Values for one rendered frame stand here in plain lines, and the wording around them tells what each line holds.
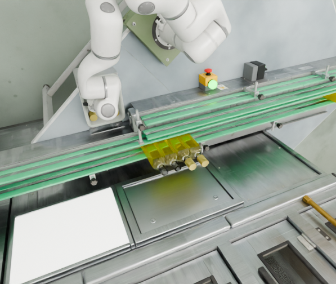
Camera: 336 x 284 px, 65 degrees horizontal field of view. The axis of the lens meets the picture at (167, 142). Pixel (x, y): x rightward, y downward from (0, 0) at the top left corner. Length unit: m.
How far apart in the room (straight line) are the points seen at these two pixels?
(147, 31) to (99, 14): 0.43
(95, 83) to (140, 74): 0.40
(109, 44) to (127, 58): 0.48
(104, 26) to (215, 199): 0.78
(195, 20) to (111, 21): 0.24
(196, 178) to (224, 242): 0.33
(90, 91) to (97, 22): 0.26
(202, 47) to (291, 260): 0.79
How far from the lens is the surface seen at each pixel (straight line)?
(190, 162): 1.10
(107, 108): 0.93
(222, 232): 1.07
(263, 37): 1.58
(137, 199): 1.17
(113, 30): 0.75
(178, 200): 1.14
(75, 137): 1.29
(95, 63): 0.83
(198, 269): 1.01
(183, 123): 1.28
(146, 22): 1.15
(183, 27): 0.81
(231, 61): 1.49
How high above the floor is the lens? 1.91
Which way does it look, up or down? 51 degrees down
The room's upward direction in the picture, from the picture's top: 143 degrees clockwise
